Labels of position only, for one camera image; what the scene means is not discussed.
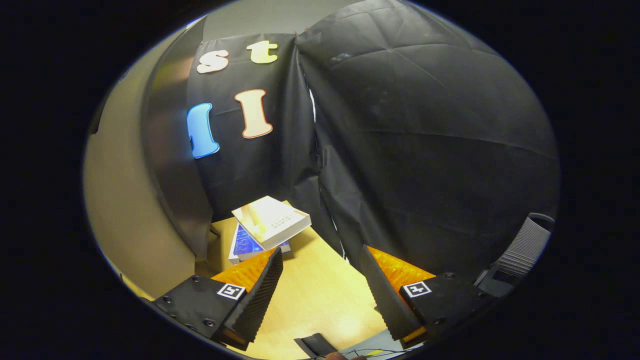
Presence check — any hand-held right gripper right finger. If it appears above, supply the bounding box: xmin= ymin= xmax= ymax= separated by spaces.
xmin=360 ymin=245 xmax=493 ymax=346

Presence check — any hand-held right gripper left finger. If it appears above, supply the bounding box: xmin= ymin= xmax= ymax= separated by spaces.
xmin=152 ymin=247 xmax=284 ymax=351

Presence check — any grey shoe cabinet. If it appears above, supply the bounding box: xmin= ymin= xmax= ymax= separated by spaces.
xmin=141 ymin=20 xmax=217 ymax=262

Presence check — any blue cover book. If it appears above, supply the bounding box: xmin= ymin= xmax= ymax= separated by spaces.
xmin=228 ymin=223 xmax=292 ymax=265

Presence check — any small black block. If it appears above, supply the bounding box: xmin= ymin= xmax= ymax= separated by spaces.
xmin=294 ymin=332 xmax=338 ymax=359

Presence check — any cream cover book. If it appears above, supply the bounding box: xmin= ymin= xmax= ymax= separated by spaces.
xmin=231 ymin=196 xmax=312 ymax=251

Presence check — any grey ribbed chair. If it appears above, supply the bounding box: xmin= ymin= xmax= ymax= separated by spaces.
xmin=475 ymin=212 xmax=556 ymax=298

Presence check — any black backdrop cloth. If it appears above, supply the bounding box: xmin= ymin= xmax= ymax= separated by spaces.
xmin=185 ymin=0 xmax=561 ymax=281

